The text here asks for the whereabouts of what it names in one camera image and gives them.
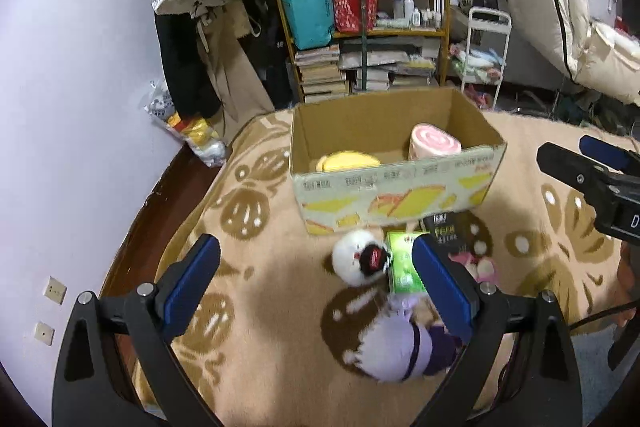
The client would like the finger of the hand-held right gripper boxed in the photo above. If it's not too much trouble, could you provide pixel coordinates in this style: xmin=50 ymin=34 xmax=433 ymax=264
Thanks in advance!
xmin=580 ymin=135 xmax=632 ymax=172
xmin=537 ymin=143 xmax=621 ymax=202

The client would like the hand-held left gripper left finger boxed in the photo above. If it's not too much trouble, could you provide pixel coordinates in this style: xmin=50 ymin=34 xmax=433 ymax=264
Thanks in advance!
xmin=51 ymin=233 xmax=222 ymax=427

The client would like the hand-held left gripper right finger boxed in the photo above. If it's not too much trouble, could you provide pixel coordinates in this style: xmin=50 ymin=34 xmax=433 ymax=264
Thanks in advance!
xmin=410 ymin=235 xmax=585 ymax=427

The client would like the green tissue pack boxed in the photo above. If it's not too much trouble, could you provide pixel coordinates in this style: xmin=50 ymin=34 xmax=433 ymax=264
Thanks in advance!
xmin=386 ymin=231 xmax=431 ymax=295

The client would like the pink plush toy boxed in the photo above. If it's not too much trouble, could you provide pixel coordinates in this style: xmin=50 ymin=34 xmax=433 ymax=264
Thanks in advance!
xmin=450 ymin=251 xmax=498 ymax=284

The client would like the black tissue pack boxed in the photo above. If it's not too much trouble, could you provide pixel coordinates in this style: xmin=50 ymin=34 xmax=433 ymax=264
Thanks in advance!
xmin=422 ymin=212 xmax=473 ymax=255

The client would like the purple-haired plush doll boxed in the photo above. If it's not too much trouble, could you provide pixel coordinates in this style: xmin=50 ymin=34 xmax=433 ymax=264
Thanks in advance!
xmin=345 ymin=294 xmax=463 ymax=383

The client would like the white round plush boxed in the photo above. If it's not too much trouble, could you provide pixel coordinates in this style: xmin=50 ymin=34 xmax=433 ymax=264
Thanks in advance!
xmin=332 ymin=229 xmax=393 ymax=289

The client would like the cardboard box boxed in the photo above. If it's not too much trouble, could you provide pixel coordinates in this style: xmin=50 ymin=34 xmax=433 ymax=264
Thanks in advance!
xmin=289 ymin=87 xmax=507 ymax=237

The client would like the beige patterned blanket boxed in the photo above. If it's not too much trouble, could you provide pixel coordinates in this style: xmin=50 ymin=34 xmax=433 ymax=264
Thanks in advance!
xmin=100 ymin=107 xmax=640 ymax=413

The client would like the clear plastic bag of toys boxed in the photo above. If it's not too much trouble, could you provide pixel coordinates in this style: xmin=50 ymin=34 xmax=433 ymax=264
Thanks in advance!
xmin=145 ymin=79 xmax=231 ymax=168

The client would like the pink swirl roll plush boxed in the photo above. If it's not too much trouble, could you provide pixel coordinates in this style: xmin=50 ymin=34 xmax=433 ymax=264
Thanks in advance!
xmin=408 ymin=123 xmax=462 ymax=160

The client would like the yellow plush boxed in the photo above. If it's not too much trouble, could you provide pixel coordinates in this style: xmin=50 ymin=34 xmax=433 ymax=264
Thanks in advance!
xmin=315 ymin=150 xmax=382 ymax=172

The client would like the white trolley cart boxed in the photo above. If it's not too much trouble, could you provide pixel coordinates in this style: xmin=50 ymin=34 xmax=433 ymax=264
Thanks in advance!
xmin=457 ymin=7 xmax=512 ymax=110

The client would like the pile of books and magazines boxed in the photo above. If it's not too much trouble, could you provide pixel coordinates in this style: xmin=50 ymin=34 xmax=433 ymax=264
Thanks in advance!
xmin=340 ymin=39 xmax=438 ymax=92

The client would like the beige coat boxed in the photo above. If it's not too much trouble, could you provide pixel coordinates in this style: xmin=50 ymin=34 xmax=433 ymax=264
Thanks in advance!
xmin=195 ymin=0 xmax=276 ymax=145

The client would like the black hanging garment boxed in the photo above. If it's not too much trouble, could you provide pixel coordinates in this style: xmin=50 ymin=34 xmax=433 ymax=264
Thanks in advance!
xmin=154 ymin=9 xmax=223 ymax=120

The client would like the wooden bookshelf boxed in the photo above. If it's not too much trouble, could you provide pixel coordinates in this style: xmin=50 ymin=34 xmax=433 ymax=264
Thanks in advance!
xmin=257 ymin=0 xmax=451 ymax=105

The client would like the group of cosmetic bottles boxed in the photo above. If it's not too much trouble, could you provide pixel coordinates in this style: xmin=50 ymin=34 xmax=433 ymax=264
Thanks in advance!
xmin=390 ymin=0 xmax=443 ymax=30

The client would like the dark hanging garment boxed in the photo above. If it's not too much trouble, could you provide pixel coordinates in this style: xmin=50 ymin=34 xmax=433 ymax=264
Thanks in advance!
xmin=240 ymin=0 xmax=293 ymax=110

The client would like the stack of old books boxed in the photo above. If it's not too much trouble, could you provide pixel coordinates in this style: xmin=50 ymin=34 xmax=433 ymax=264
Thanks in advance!
xmin=294 ymin=43 xmax=348 ymax=104

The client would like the green pole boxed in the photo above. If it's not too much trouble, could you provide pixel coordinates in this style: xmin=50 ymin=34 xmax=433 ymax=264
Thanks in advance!
xmin=354 ymin=0 xmax=371 ymax=94

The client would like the red patterned gift bag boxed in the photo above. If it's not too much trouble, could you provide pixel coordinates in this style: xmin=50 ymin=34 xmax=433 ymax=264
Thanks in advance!
xmin=328 ymin=0 xmax=383 ymax=32

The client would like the teal bag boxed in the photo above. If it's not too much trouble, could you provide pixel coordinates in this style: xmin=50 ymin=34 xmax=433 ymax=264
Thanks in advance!
xmin=277 ymin=0 xmax=335 ymax=51

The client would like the black cable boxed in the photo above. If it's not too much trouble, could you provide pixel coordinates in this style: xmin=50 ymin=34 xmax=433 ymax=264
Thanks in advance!
xmin=570 ymin=299 xmax=640 ymax=333

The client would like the wall socket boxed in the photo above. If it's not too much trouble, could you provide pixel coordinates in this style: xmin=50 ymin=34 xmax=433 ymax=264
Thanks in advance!
xmin=33 ymin=321 xmax=56 ymax=347
xmin=44 ymin=277 xmax=67 ymax=305

